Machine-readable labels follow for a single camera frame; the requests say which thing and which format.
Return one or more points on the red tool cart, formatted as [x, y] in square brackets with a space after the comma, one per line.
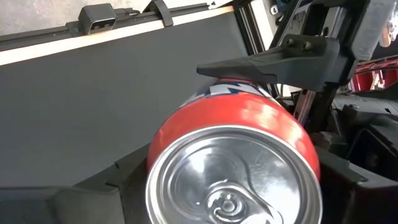
[373, 76]

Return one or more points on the black table mat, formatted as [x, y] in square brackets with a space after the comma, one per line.
[93, 109]

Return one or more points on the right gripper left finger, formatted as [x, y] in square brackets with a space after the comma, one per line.
[77, 205]

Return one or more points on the red Fanta can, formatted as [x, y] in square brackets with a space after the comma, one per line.
[233, 124]

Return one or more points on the black frame clip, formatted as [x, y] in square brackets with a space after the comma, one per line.
[164, 12]

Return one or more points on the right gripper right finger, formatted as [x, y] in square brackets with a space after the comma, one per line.
[357, 202]

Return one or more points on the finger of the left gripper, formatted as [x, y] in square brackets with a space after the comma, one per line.
[295, 62]

